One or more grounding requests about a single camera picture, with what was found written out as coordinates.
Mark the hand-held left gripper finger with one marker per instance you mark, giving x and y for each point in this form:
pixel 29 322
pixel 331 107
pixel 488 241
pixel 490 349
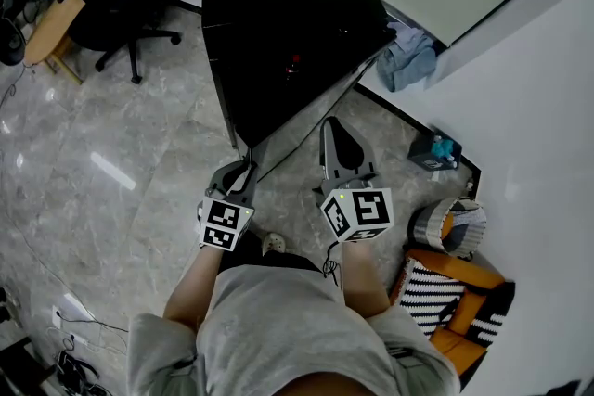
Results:
pixel 249 185
pixel 220 175

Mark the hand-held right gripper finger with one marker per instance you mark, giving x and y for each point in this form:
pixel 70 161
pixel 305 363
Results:
pixel 364 153
pixel 326 148

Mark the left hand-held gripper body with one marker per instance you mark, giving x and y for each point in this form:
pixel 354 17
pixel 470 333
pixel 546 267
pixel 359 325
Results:
pixel 223 222

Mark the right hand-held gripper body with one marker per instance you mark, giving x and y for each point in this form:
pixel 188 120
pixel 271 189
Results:
pixel 366 211

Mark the black fridge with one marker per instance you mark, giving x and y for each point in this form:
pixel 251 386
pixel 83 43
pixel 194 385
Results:
pixel 278 14

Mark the person's left forearm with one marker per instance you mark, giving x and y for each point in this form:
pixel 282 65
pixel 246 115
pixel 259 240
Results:
pixel 195 287

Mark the person's right forearm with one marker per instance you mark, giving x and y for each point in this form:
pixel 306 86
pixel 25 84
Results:
pixel 364 278

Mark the person's dark trousers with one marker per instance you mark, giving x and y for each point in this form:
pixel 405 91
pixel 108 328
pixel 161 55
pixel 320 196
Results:
pixel 260 257

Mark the person's white shoe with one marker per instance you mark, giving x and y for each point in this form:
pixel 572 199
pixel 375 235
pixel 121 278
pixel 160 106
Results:
pixel 274 242

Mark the dark tissue box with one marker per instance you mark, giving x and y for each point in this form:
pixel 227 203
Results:
pixel 424 153

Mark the grey striped woven basket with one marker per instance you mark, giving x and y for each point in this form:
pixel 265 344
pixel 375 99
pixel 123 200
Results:
pixel 429 222

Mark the blue crumpled cloth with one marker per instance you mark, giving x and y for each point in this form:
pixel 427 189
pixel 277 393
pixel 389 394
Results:
pixel 408 60

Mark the black white striped blanket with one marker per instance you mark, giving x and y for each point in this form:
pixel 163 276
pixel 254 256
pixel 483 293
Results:
pixel 431 292

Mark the orange armchair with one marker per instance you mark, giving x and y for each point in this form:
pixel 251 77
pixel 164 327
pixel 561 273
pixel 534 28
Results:
pixel 464 271

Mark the person's grey shirt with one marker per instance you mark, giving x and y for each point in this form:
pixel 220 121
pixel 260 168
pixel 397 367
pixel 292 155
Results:
pixel 287 329

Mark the white power strip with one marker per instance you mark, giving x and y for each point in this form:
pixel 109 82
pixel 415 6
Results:
pixel 76 337

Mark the wooden desk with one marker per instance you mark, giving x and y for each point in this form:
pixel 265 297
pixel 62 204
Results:
pixel 60 18

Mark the black round fan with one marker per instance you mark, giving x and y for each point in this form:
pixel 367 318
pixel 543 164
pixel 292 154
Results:
pixel 10 42

